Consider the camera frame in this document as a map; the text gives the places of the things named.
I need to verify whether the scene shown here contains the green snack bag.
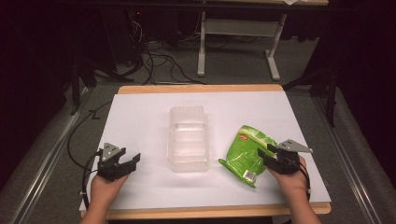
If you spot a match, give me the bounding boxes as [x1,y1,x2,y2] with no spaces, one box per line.
[218,124,278,189]

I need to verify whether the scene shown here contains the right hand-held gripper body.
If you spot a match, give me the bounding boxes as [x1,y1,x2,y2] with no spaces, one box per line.
[269,139,314,175]

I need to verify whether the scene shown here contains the clear plastic container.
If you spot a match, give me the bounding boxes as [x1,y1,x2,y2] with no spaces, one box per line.
[166,105,210,173]

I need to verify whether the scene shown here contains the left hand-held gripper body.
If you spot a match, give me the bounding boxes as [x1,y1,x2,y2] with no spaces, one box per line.
[96,142,137,182]

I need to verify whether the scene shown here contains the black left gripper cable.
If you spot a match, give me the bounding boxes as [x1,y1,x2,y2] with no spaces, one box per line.
[66,101,112,210]

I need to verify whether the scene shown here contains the wooden table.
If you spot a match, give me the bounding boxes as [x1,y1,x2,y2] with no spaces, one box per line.
[79,83,332,221]

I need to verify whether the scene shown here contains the white table mat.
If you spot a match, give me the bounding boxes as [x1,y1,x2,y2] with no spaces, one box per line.
[78,91,332,213]

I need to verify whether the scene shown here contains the person's left hand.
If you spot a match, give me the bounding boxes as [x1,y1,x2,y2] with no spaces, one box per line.
[90,173,131,210]

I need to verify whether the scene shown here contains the person's right hand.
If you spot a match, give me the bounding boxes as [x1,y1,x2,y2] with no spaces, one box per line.
[266,154,310,200]

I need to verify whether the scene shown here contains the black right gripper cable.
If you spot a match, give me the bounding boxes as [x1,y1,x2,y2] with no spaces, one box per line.
[292,155,312,202]

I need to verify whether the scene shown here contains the white metal desk frame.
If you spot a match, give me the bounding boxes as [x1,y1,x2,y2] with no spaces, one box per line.
[196,10,288,82]

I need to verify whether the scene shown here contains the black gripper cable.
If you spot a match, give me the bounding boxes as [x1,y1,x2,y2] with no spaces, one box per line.
[292,155,312,202]
[66,101,112,210]

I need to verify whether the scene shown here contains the black floor cables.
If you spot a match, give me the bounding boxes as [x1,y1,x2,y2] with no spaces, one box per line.
[124,18,207,86]

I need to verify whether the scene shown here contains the metal floor rail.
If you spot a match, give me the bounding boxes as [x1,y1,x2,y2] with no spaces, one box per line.
[312,92,385,224]
[8,86,94,224]

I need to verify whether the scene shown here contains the black stand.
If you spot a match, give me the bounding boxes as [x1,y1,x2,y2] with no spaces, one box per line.
[281,62,340,128]
[68,46,134,117]

